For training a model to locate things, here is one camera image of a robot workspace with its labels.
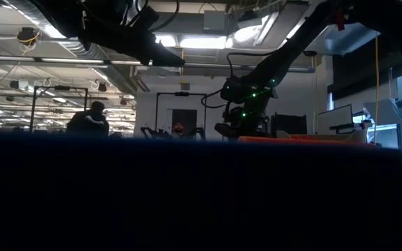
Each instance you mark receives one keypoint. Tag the large blue building block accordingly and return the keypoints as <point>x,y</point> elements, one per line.
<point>187,195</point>

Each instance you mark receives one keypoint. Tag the bright ceiling light panel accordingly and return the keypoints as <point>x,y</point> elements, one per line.
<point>201,42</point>

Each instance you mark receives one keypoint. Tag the black frame stand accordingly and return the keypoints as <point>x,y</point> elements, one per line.
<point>157,115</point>
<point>32,111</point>

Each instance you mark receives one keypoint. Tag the black monitor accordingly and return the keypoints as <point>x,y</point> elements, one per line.
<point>288,125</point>

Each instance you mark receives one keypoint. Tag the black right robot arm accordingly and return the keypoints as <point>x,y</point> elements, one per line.
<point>284,52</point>

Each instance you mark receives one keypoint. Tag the black ceiling camera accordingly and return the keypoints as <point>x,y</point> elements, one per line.
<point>310,53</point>

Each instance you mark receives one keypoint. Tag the long grey ceiling pipe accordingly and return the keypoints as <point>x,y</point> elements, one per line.
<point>72,61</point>

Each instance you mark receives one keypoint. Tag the white board on stand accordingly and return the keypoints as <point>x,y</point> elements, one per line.
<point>335,118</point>

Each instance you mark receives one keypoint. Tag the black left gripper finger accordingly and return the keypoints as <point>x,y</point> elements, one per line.
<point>162,57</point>

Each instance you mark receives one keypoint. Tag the black ceiling spotlight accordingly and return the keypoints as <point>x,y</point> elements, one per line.
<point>102,87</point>
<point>14,84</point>
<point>124,101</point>

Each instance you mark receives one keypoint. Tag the white angled shade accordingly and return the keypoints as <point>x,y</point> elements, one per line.
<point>382,111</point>

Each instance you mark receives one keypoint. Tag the grey ceiling box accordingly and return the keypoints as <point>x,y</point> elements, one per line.
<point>215,21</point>

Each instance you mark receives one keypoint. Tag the silver round ceiling duct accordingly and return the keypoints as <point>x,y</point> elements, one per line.
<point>79,49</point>

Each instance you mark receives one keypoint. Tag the background black robot arm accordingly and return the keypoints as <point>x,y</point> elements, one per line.
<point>197,133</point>
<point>154,133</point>

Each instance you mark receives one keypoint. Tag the silver ceiling air unit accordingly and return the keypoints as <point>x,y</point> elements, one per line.
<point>344,40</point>

